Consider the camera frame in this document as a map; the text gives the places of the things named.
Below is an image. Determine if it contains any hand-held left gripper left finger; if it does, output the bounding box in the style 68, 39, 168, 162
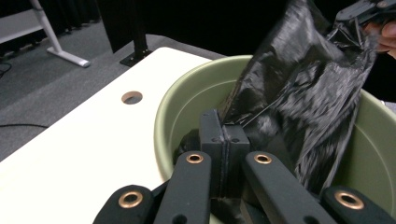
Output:
199, 108, 227, 200

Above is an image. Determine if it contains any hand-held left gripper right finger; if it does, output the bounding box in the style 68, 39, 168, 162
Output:
222, 123, 251, 200

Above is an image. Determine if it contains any green plastic bin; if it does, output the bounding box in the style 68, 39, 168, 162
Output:
153, 55, 396, 224

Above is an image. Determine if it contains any black plastic trash bag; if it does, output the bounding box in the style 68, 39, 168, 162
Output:
174, 0, 379, 224

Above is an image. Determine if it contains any black monitor stand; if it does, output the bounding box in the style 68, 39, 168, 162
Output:
120, 0, 153, 68

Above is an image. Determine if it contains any white metal stand frame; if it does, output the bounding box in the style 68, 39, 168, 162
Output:
0, 0, 92, 68

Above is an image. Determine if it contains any black floor cable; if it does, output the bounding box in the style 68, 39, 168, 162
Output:
0, 123, 50, 129

